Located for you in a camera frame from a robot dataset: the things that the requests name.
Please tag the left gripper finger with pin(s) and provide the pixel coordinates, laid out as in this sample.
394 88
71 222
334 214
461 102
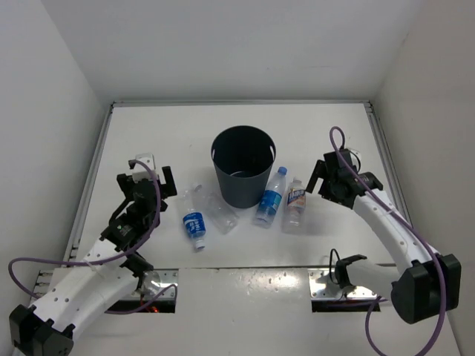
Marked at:
168 181
128 165

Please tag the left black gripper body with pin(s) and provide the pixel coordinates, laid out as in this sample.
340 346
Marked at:
126 182

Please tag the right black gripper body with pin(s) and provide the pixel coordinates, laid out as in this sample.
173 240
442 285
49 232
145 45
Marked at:
326 190

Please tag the short blue label bottle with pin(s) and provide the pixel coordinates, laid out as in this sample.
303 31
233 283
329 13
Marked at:
195 228

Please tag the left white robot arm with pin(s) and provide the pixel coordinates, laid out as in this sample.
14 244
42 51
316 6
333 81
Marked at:
112 269

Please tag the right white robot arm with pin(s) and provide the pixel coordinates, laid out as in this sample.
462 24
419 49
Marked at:
424 281

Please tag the dark grey plastic bin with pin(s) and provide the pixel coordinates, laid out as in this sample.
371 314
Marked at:
243 157

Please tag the clear crushed plastic bottle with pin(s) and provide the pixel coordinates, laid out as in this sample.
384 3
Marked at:
213 206

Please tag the tall blue cap bottle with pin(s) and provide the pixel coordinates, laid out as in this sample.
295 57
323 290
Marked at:
271 199

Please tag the orange white label bottle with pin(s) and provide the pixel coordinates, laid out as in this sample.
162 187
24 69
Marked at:
294 209

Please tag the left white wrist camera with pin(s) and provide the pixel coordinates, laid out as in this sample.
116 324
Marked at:
145 169

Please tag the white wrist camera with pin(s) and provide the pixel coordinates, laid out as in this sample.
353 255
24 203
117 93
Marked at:
355 153
145 169

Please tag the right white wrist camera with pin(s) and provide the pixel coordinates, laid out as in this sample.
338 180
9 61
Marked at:
355 153

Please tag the right aluminium frame rail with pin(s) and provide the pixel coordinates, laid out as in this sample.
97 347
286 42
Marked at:
387 161

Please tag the aluminium frame rail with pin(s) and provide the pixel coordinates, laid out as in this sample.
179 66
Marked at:
387 161
81 213

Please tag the left aluminium frame rail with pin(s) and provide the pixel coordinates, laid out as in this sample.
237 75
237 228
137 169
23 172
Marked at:
81 213

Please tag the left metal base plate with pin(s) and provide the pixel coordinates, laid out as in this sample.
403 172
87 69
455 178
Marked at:
153 282

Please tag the metal base plate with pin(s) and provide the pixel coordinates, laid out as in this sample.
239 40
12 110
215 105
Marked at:
153 282
322 289

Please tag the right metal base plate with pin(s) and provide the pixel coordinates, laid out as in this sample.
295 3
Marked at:
322 289

